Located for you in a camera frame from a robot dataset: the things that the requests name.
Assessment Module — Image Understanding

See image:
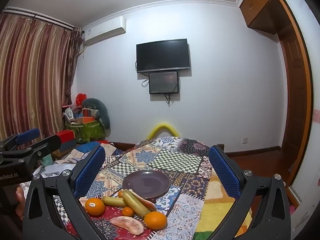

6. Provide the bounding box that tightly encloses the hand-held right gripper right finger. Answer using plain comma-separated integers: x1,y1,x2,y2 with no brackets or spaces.
207,144,292,240

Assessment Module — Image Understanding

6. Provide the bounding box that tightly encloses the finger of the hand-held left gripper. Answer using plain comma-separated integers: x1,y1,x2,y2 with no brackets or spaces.
0,133,62,161
0,127,42,153

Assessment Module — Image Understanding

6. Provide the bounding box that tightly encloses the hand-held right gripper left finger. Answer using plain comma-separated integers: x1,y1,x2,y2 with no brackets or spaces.
22,145,107,240

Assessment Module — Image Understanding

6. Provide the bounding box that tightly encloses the large orange with white sticker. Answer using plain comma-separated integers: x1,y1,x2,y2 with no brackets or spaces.
84,197,105,216

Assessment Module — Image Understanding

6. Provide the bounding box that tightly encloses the short sugarcane piece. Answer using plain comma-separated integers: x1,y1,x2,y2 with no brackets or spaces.
101,196,127,207

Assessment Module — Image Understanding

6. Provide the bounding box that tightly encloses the long sugarcane piece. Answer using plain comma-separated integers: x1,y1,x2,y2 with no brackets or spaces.
122,189,151,219

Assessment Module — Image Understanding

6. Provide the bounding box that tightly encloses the purple ceramic plate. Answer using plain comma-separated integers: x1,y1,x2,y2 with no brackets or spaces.
122,169,171,200

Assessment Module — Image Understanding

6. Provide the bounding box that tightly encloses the person's left hand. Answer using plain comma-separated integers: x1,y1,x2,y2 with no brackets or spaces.
15,184,27,207

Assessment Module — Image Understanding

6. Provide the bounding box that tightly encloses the red box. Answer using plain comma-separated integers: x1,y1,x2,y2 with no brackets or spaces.
56,130,76,143

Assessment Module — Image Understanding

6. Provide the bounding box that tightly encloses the white cloth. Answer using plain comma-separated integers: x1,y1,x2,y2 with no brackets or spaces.
32,159,75,180

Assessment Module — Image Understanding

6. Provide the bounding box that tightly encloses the blue cloth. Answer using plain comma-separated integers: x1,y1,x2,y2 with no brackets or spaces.
72,141,101,153

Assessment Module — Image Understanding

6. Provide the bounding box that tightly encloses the yellow blanket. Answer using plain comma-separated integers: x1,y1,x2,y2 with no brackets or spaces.
195,165,253,240

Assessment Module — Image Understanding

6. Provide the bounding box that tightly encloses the green patterned box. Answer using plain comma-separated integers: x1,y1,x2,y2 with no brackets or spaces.
65,120,105,143

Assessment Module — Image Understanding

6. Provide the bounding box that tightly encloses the patchwork patterned tablecloth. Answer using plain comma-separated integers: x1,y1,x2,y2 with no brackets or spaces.
54,136,253,240

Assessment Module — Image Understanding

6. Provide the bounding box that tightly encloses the striped red curtain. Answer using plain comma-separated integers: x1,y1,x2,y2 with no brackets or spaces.
0,12,83,155

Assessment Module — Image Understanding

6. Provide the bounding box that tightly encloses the yellow foam tube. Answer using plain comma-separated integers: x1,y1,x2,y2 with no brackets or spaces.
146,120,181,139

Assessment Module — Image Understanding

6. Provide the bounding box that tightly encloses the wooden door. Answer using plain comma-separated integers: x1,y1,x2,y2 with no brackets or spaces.
274,0,314,207

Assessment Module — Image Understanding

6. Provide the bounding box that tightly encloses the white air conditioner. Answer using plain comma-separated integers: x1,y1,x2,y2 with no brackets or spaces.
82,16,127,47

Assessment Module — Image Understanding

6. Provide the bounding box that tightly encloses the wooden overhead cabinet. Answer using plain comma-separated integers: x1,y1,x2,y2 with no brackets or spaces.
239,0,288,35

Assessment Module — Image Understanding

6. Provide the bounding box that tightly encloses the dark wooden bed frame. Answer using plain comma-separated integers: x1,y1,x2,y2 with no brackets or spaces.
112,141,137,151

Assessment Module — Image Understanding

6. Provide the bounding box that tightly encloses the black monitor cable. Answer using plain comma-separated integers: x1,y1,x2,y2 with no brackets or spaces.
164,84,181,105

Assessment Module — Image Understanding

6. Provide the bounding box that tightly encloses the black television cable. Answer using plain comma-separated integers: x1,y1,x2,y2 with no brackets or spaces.
135,60,150,88

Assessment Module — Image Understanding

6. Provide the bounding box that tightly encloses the small black wall monitor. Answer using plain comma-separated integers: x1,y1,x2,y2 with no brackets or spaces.
148,71,179,95

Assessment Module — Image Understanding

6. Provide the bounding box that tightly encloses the white curtain rail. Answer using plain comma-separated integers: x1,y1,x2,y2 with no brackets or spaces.
3,6,75,30

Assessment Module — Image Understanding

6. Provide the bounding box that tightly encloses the black wall television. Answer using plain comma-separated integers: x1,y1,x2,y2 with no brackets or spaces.
136,39,188,74

